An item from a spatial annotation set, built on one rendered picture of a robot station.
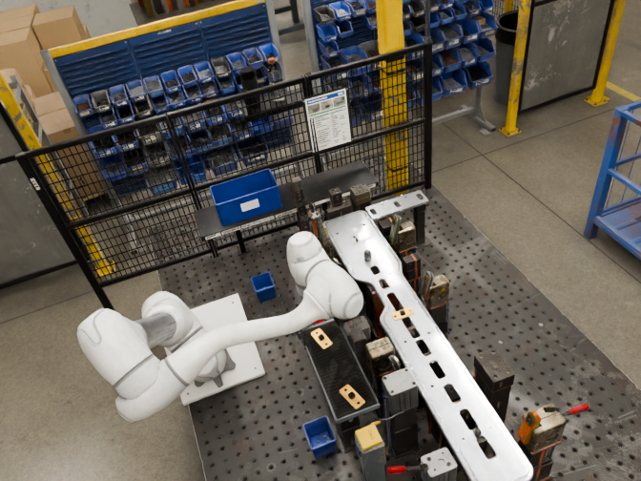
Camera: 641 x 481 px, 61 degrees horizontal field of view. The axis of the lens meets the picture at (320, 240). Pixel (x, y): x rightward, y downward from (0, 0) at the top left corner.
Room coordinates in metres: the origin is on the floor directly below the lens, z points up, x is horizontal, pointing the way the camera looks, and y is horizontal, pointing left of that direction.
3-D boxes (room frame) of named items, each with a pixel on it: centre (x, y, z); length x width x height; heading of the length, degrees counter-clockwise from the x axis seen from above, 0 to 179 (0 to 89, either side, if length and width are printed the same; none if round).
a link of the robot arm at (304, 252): (1.15, 0.05, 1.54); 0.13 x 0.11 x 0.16; 28
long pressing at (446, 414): (1.33, -0.27, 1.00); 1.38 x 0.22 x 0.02; 13
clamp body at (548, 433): (0.81, -0.57, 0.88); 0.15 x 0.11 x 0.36; 103
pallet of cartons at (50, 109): (4.43, 2.17, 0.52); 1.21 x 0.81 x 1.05; 19
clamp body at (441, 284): (1.44, -0.42, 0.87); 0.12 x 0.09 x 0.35; 103
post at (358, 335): (1.20, -0.07, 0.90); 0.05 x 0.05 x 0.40; 13
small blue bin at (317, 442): (1.04, 0.12, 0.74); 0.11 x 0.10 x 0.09; 13
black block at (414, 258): (1.65, -0.37, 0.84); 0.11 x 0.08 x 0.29; 103
